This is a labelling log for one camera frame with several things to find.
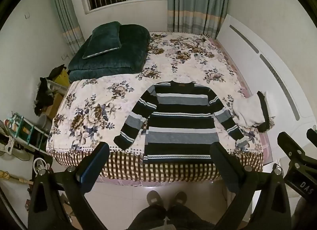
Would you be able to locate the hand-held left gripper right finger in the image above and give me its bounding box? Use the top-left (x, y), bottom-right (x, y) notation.
top-left (209, 141), bottom-right (293, 230)

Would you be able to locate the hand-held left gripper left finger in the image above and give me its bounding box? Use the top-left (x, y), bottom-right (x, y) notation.
top-left (27, 141), bottom-right (111, 230)

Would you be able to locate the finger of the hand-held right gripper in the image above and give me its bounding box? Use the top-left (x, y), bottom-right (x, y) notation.
top-left (306, 128), bottom-right (317, 146)
top-left (277, 131), bottom-right (317, 173)

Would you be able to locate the striped knit sweater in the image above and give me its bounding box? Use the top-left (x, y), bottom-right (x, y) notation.
top-left (113, 80), bottom-right (248, 164)

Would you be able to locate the white round appliance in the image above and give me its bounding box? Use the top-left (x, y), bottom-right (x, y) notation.
top-left (33, 158), bottom-right (51, 174)

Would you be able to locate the brown checked bed sheet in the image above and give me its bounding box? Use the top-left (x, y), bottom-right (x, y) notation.
top-left (51, 146), bottom-right (264, 183)

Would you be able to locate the black cloth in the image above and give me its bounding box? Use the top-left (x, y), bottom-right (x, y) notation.
top-left (256, 91), bottom-right (272, 132)

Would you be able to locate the person's right shoe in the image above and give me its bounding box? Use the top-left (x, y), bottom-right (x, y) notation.
top-left (173, 191), bottom-right (188, 206)

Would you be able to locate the person's shoe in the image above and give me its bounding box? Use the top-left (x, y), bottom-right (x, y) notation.
top-left (173, 191), bottom-right (188, 206)
top-left (147, 190), bottom-right (162, 208)

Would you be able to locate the white cloth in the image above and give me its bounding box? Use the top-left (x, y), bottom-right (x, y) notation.
top-left (233, 92), bottom-right (276, 128)

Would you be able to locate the wooden broom stick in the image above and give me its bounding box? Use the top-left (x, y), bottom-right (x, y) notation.
top-left (0, 170), bottom-right (34, 185)

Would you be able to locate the person's left shoe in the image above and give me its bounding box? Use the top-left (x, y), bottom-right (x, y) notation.
top-left (147, 190), bottom-right (162, 208)

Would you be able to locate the green shelf rack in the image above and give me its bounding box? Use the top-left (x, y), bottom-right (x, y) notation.
top-left (7, 112), bottom-right (51, 155)

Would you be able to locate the person's left leg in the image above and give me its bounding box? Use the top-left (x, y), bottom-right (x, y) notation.
top-left (129, 204), bottom-right (168, 230)

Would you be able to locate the cardboard box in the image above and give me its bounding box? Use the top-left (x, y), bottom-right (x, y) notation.
top-left (45, 92), bottom-right (63, 121)

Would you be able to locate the floral blanket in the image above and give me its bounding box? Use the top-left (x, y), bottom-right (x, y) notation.
top-left (46, 31), bottom-right (264, 153)

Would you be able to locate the black clothing pile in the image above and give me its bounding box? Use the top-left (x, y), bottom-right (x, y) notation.
top-left (34, 64), bottom-right (65, 116)

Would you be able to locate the white headboard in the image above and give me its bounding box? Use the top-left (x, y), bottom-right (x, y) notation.
top-left (217, 14), bottom-right (317, 131)

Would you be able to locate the yellow box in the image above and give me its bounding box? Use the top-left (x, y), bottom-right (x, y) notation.
top-left (56, 69), bottom-right (70, 88)

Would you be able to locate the dark green folded quilt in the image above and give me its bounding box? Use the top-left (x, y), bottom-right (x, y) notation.
top-left (68, 24), bottom-right (151, 83)

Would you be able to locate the dark green pillow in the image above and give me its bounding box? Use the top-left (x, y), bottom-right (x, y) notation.
top-left (82, 21), bottom-right (122, 59)

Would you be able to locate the grey-green striped curtain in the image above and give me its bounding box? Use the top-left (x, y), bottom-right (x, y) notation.
top-left (48, 0), bottom-right (86, 56)
top-left (166, 0), bottom-right (232, 39)

